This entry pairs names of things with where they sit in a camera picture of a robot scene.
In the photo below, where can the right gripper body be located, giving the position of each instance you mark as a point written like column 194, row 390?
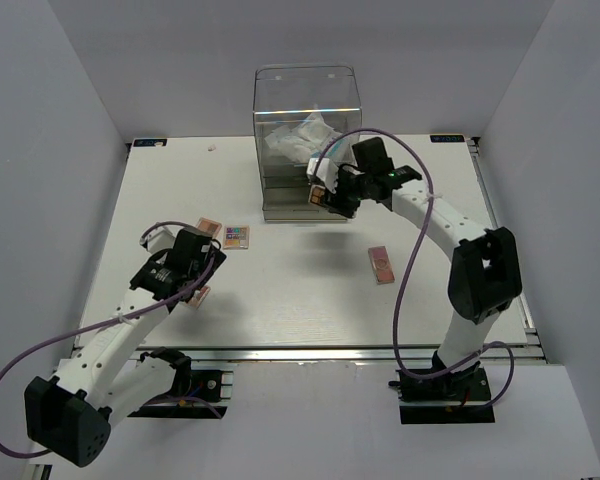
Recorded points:
column 351, row 190

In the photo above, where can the brown eyeshadow palette long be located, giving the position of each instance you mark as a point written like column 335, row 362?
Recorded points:
column 316, row 196

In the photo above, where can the round-pan orange palette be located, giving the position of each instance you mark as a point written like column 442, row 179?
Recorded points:
column 198, row 297

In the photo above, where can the cotton pad bag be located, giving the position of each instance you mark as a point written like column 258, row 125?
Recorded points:
column 296, row 146
column 318, row 135

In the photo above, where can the pink blush palette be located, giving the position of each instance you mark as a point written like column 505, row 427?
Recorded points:
column 381, row 265

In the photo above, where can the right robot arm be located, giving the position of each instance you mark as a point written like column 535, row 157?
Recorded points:
column 484, row 276

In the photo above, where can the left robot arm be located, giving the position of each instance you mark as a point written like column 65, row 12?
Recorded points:
column 73, row 412

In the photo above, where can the four-pan nude palette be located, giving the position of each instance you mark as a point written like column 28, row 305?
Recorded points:
column 208, row 226

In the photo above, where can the glitter nine-pan palette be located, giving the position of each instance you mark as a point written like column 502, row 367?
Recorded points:
column 236, row 237

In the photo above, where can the clear acrylic drawer organizer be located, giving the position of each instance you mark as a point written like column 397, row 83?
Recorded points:
column 298, row 109

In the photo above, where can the blue label sticker right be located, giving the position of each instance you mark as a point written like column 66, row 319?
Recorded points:
column 447, row 138

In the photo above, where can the blue label sticker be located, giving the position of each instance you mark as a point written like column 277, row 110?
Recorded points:
column 149, row 143
column 447, row 138

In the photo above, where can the blue label sticker left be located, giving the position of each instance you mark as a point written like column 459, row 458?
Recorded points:
column 149, row 143

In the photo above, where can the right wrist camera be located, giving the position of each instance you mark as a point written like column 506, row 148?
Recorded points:
column 323, row 173

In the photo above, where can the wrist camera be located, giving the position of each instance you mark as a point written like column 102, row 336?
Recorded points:
column 157, row 238
column 323, row 173

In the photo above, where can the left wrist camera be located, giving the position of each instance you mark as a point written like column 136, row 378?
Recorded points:
column 157, row 238

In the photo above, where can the aluminium table rail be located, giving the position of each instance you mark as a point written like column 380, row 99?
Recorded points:
column 530, row 352

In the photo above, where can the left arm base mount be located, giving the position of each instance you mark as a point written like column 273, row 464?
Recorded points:
column 208, row 396

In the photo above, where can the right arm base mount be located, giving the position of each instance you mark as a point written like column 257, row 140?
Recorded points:
column 453, row 399

